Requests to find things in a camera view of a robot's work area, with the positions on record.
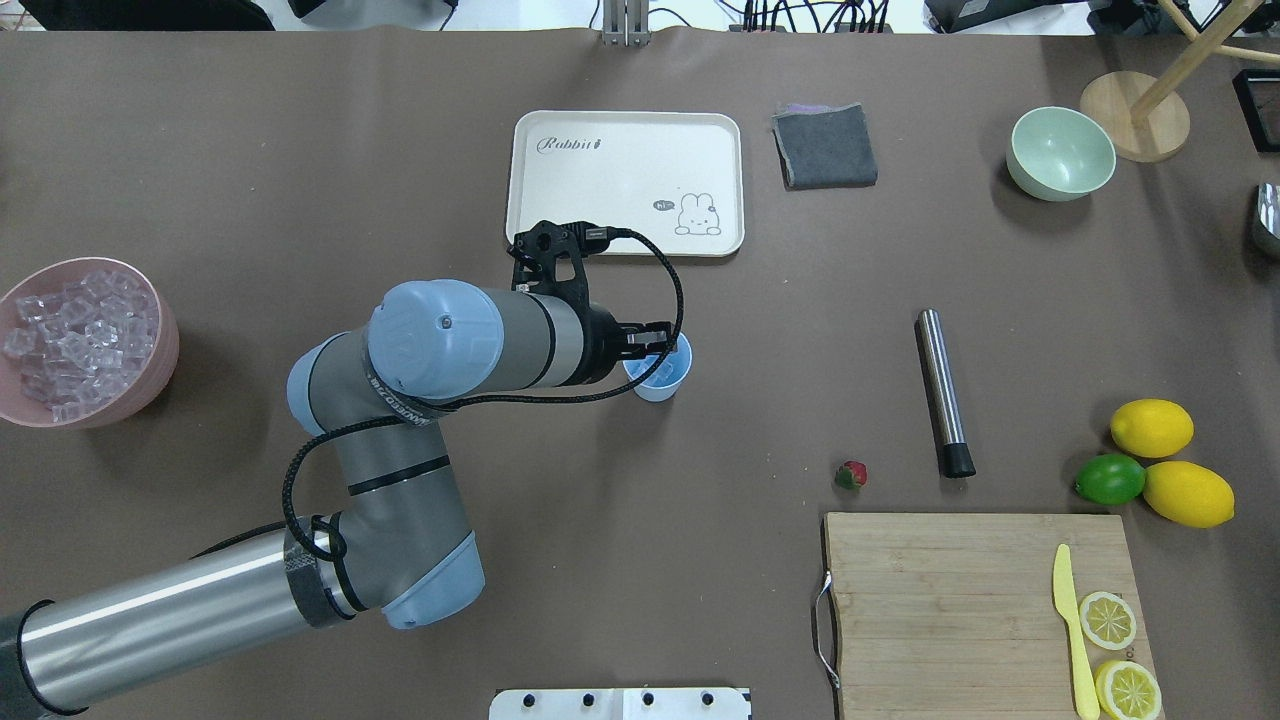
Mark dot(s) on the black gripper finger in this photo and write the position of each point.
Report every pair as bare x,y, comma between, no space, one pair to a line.
637,351
647,332

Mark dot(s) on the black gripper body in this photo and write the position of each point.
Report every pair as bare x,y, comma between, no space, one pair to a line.
600,346

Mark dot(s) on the light blue plastic cup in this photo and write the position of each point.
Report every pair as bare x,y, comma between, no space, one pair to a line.
664,382

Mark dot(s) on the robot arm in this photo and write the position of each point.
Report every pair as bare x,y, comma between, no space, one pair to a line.
371,516

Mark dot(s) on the pile of ice cubes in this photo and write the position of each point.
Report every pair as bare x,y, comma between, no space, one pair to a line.
85,340

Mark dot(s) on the cream rabbit tray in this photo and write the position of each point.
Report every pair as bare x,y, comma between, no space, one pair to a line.
675,177

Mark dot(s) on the red strawberry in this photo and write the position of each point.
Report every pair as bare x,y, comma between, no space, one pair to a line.
851,474

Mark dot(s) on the grey folded cloth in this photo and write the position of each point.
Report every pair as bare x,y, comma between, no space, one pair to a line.
825,147

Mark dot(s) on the steel muddler black tip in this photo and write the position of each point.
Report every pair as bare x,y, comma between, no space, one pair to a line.
953,451

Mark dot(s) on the wooden cutting board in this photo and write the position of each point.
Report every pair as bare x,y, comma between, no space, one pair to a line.
950,615

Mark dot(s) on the mint green bowl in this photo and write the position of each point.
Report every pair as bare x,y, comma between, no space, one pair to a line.
1058,154

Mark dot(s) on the green lime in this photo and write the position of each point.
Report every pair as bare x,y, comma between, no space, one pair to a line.
1110,479

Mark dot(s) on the yellow lemon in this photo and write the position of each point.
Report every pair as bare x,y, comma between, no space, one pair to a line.
1152,427
1189,494

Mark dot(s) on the lemon slice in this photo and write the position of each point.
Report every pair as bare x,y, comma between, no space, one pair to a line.
1108,621
1127,690

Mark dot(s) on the pink bowl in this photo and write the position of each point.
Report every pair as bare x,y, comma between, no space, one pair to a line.
130,370

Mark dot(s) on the wooden mug tree stand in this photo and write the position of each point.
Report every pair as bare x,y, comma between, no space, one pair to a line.
1143,116

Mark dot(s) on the yellow plastic knife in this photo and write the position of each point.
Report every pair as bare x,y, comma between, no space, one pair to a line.
1086,703

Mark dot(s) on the aluminium frame post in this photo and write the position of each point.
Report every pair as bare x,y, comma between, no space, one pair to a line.
625,23

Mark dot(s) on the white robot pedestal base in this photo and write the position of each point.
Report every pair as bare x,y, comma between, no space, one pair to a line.
623,703

